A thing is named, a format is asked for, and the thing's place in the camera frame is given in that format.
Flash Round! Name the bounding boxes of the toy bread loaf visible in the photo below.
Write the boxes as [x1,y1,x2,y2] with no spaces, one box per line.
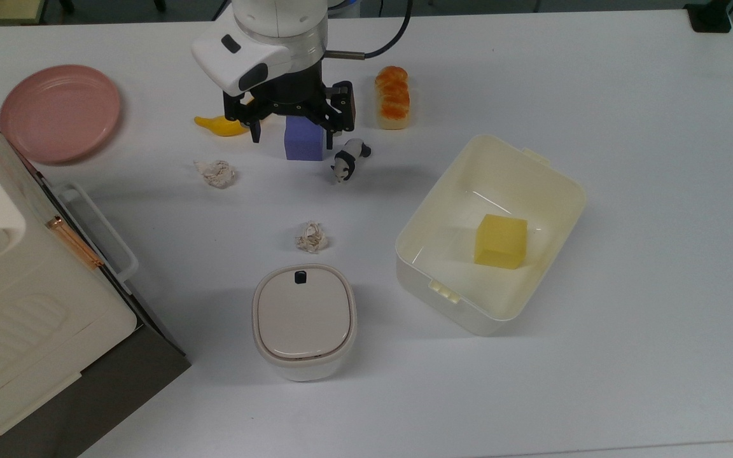
[375,66,411,130]

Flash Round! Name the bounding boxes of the pink plate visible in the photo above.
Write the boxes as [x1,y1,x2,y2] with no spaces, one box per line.
[0,64,122,165]

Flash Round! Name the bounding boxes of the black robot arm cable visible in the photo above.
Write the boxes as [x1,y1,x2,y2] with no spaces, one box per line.
[327,0,413,61]

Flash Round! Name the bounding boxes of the crumpled white paper ball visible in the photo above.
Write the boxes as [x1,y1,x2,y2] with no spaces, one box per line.
[193,159,237,190]
[295,220,330,254]

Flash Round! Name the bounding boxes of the purple cube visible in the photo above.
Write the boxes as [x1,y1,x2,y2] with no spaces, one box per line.
[284,114,327,162]

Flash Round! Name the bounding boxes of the cream storage box with handles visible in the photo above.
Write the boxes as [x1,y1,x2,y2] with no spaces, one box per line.
[0,92,139,455]

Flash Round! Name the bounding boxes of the black table clamp mount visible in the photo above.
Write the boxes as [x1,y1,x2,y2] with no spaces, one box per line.
[685,0,733,34]

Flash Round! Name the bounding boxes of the rose gold box latch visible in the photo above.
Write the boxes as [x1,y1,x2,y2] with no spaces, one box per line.
[45,216,104,271]

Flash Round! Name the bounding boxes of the panda toy figure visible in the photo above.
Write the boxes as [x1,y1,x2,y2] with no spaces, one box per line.
[331,139,372,184]

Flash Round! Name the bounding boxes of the dark wooden drawer cabinet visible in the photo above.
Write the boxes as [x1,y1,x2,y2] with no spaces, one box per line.
[0,146,192,458]

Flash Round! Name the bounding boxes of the white drawer handle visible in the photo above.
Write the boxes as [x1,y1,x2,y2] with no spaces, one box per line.
[55,182,139,295]

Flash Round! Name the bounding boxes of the yellow translucent cube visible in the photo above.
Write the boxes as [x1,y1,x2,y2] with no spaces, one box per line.
[473,214,529,270]

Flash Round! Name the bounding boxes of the small beige trash can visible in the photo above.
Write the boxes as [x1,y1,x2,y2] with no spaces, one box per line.
[251,264,358,382]

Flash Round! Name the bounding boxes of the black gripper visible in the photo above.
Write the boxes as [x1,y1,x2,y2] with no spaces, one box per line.
[223,60,357,151]

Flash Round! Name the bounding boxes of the yellow toy banana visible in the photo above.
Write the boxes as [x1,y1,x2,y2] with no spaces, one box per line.
[194,95,265,137]

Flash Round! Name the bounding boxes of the cream plastic box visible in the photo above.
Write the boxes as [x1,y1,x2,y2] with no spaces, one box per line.
[395,134,588,337]

